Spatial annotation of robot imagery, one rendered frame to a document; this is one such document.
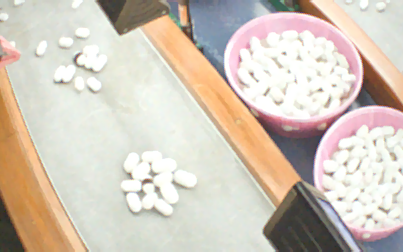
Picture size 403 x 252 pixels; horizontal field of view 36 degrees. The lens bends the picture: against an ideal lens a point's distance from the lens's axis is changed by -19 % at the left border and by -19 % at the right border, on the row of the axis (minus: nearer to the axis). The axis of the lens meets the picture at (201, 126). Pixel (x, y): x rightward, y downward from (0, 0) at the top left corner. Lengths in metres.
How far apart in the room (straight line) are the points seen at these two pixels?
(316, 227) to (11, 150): 0.71
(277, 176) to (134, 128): 0.26
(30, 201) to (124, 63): 0.36
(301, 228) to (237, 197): 0.45
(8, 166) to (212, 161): 0.38
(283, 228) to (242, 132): 0.48
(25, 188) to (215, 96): 0.38
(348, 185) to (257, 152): 0.18
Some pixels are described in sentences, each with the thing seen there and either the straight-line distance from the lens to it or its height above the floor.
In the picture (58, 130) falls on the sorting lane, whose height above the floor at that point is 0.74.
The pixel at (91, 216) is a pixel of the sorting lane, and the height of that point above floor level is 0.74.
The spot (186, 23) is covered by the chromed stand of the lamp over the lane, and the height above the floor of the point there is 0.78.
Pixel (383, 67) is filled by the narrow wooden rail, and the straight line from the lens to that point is 1.30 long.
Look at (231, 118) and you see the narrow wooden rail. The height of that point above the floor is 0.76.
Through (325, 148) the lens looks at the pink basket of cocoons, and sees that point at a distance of 1.18.
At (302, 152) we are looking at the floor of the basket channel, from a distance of 1.27.
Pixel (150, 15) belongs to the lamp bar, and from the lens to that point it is 0.96.
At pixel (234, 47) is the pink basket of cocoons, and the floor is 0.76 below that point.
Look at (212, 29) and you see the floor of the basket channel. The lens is 1.47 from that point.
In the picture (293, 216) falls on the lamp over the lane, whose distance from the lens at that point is 0.71.
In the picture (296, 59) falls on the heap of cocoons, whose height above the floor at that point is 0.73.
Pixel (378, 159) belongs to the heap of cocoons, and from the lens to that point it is 1.20.
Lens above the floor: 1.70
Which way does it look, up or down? 52 degrees down
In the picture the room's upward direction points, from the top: 8 degrees counter-clockwise
